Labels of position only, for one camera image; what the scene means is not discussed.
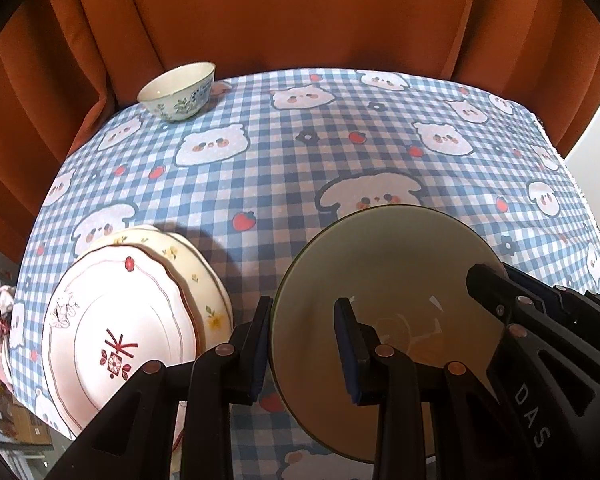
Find floral bowl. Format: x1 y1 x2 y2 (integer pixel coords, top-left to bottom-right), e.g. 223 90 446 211
271 205 506 462
137 62 215 122

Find red-trimmed small plate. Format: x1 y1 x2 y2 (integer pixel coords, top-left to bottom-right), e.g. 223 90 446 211
41 245 200 438

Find large round yellow-flower plate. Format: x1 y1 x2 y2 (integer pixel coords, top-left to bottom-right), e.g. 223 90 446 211
114 226 234 353

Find cardboard box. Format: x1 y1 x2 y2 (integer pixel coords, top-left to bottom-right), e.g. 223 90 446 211
12 402 53 445

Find blue checkered cartoon tablecloth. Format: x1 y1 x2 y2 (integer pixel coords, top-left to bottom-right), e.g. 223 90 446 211
10 70 600 434

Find orange curtain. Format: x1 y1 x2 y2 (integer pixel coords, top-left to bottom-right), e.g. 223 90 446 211
0 0 600 260

